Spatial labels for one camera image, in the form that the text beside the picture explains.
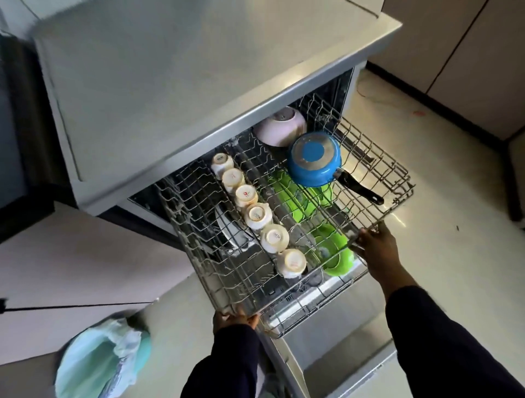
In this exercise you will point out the person's left hand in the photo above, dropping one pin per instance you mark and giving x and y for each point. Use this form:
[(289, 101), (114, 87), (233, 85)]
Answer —
[(234, 320)]

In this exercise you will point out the person's right hand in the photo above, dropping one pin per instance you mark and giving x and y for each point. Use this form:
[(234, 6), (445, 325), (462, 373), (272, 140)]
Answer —
[(381, 254)]

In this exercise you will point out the cream round plate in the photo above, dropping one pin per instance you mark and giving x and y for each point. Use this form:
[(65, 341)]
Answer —
[(225, 229)]

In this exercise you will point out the blue saucepan with black handle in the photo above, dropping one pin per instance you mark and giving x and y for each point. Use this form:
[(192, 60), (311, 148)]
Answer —
[(313, 158)]

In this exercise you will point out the pink bowl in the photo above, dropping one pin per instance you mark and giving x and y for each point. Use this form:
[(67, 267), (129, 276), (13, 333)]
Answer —
[(281, 127)]

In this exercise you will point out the silver dishwasher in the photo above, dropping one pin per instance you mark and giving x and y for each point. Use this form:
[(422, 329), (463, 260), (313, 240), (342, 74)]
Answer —
[(164, 82)]

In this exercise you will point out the person's right forearm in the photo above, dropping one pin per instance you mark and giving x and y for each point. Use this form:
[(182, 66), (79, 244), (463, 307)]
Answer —
[(451, 348)]

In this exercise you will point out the person's left forearm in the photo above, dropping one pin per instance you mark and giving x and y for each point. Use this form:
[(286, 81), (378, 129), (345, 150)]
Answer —
[(221, 365)]

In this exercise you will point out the person's left leg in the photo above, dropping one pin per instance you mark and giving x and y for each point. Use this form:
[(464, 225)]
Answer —
[(272, 387)]

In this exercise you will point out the teal waste bin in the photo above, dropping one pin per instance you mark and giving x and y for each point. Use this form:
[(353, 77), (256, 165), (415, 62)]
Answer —
[(98, 361)]

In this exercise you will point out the white base cabinet door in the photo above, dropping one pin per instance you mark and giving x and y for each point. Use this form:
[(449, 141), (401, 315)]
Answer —
[(61, 332), (82, 262)]

